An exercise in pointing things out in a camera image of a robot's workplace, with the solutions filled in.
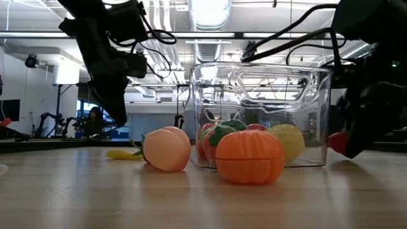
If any orange toy pumpkin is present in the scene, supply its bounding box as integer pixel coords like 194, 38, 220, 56
215, 128, 286, 185

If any small yellow toy banana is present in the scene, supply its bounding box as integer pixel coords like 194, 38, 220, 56
106, 149, 144, 161

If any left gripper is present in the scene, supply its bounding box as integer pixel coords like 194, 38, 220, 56
79, 44, 131, 127

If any clear plastic container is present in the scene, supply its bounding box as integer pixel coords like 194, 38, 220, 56
185, 62, 333, 169

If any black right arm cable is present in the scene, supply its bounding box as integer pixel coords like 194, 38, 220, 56
240, 3, 348, 66

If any person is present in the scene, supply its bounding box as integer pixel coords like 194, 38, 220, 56
83, 106, 106, 138

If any toy peach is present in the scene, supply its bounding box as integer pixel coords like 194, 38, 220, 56
142, 125, 192, 173

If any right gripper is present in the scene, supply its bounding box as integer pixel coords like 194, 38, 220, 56
332, 44, 407, 160

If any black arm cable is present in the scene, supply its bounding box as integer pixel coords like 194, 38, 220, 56
240, 3, 348, 66
107, 11, 178, 80

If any black ceiling spotlight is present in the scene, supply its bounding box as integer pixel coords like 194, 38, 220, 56
24, 53, 39, 69

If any toy watermelon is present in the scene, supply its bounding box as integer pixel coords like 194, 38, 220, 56
219, 119, 248, 132

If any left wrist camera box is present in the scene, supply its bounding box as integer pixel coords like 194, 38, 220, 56
126, 52, 149, 80

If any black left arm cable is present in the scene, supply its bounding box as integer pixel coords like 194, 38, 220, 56
107, 11, 178, 80

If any long ceiling light strip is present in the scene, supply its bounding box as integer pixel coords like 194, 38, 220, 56
0, 31, 347, 41

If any black background table frame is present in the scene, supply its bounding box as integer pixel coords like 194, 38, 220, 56
52, 82, 107, 141

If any yellow toy pepper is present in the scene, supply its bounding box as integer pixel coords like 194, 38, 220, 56
265, 123, 307, 162

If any red toy apple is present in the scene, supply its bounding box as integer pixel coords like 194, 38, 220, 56
246, 123, 268, 132

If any black monitor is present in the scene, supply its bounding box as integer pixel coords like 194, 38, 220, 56
0, 99, 21, 122

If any silver ventilation duct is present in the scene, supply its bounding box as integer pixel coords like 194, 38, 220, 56
187, 0, 232, 64

